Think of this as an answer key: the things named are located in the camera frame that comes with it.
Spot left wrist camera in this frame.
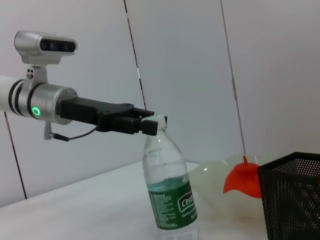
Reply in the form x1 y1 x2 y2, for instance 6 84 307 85
14 30 78 90

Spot clear green-label water bottle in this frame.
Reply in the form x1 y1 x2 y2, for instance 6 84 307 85
142 114 201 240

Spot black mesh pen holder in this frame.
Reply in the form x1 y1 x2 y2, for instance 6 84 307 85
257 151 320 240

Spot left gripper cable with plugs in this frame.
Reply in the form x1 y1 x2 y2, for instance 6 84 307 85
43 121 99 143

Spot red-orange toy orange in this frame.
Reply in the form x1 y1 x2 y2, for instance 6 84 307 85
222 154 263 200

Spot green glass fruit plate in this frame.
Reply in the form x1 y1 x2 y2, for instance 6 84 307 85
187 151 285 221

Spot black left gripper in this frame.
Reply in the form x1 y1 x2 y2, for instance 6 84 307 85
59 97 160 136

